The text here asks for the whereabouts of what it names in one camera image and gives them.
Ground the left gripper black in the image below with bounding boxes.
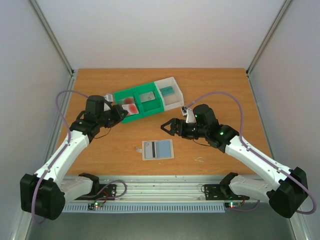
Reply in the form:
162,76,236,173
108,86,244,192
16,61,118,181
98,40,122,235
98,104,128,128

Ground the card with red circles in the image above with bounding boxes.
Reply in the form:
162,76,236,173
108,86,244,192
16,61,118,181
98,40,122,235
122,104,139,116

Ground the beige card holder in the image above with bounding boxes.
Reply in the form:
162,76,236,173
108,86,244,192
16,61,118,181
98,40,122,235
135,139,175,161

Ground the white card magnetic stripe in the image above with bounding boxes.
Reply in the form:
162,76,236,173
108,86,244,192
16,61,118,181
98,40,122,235
143,141,162,160

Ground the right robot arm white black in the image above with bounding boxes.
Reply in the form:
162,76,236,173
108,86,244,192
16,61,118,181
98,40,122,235
160,104,308,219

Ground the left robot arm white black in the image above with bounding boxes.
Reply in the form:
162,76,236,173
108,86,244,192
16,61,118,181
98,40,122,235
19,95,128,220

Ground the card with red circle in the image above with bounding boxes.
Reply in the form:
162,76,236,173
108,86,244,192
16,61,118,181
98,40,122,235
118,96,135,105

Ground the grey card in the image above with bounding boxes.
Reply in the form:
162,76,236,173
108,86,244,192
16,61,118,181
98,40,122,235
139,91,156,103

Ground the teal card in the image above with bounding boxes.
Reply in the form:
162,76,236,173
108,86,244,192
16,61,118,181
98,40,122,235
159,86,175,97

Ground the left green bin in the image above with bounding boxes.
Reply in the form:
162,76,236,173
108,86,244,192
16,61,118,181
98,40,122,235
113,88,143,124

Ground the green bin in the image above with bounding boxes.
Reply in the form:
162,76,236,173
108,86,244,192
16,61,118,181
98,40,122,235
133,82,164,117
113,88,143,124

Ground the white bin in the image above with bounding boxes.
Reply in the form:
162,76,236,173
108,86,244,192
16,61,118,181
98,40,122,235
154,76,185,112

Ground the middle green bin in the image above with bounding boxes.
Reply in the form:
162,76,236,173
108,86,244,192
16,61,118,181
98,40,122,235
133,82,164,117

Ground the right controller board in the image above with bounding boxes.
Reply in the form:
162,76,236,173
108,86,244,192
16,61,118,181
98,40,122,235
224,201,243,209

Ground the controller board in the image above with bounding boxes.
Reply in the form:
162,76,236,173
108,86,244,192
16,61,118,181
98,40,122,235
224,201,243,209
87,202,104,211

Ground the left controller board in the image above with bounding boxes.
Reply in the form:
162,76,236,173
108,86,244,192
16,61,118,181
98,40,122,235
87,202,104,211

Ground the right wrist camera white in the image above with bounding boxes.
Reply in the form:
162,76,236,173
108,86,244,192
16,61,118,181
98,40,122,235
181,106,196,124

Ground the aluminium rail frame front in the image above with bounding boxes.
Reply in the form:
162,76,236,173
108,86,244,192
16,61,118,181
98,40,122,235
22,174,298,203

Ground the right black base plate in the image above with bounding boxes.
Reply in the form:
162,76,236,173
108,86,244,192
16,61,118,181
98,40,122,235
200,184,250,201

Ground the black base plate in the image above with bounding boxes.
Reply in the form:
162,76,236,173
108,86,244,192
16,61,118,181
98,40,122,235
200,184,250,201
75,184,117,201

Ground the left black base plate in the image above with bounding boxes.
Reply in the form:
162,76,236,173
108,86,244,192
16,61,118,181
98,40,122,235
75,184,117,201

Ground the grey slotted cable duct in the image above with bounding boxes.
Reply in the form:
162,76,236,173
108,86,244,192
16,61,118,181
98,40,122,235
62,202,225,214

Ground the left aluminium corner post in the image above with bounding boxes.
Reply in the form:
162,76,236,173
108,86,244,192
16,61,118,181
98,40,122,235
28,0,74,77

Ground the aluminium corner post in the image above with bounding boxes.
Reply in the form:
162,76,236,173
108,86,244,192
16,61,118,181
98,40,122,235
28,0,74,77
245,0,294,78

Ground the right aluminium corner post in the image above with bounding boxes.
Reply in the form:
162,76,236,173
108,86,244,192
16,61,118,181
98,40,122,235
245,0,294,78

